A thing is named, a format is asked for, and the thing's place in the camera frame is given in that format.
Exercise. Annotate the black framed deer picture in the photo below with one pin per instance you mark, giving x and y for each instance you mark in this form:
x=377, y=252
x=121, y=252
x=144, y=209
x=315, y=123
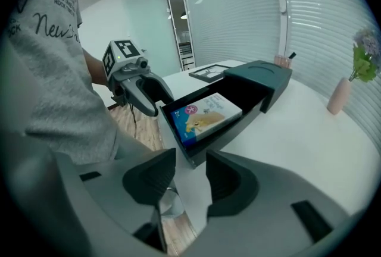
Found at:
x=208, y=72

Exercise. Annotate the dark teal tissue box holder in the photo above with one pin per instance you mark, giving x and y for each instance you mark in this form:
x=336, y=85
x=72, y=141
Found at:
x=256, y=74

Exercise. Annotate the black pendant lamp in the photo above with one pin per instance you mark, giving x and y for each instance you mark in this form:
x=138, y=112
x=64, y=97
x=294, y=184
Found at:
x=184, y=15

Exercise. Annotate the small grey gripper camera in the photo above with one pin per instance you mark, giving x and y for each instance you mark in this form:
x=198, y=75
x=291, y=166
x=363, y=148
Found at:
x=143, y=63

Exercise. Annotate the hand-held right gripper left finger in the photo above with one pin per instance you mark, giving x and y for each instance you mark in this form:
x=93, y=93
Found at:
x=113, y=199

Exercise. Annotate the pink pen basket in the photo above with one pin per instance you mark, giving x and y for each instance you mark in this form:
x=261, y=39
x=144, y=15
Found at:
x=281, y=61

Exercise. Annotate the person's left forearm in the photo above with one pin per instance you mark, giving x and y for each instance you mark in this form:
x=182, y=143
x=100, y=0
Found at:
x=95, y=71

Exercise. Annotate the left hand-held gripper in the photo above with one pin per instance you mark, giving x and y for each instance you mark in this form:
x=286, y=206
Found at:
x=114, y=62

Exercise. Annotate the person's grey printed t-shirt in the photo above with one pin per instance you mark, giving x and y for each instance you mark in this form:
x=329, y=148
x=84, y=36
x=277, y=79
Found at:
x=59, y=86

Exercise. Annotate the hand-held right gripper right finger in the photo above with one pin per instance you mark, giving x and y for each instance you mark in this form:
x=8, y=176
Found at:
x=282, y=190

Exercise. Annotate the blue and white cardboard box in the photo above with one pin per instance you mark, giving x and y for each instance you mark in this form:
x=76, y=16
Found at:
x=205, y=119

